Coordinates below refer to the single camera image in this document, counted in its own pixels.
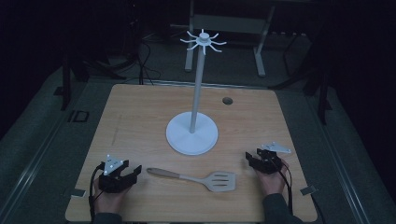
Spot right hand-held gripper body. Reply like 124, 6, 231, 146
254, 141, 292, 175

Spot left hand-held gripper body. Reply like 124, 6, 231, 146
98, 154, 138, 194

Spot grey slotted spatula wooden handle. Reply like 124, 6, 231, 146
146, 167, 237, 193

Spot white utensil rack stand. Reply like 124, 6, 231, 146
165, 28, 228, 156

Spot person's left hand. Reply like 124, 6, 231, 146
92, 177, 132, 216

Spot person's right hand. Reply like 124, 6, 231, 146
255, 158, 290, 196

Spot black metal stand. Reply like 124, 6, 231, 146
270, 31, 333, 126
53, 52, 92, 112

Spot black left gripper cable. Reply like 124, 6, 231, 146
88, 162, 106, 222

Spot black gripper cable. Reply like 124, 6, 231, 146
269, 154, 295, 216
88, 162, 106, 222

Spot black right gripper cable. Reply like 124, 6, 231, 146
269, 154, 295, 216

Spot black floor cables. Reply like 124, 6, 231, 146
83, 18, 163, 86

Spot white metal desk frame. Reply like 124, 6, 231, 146
184, 0, 276, 78

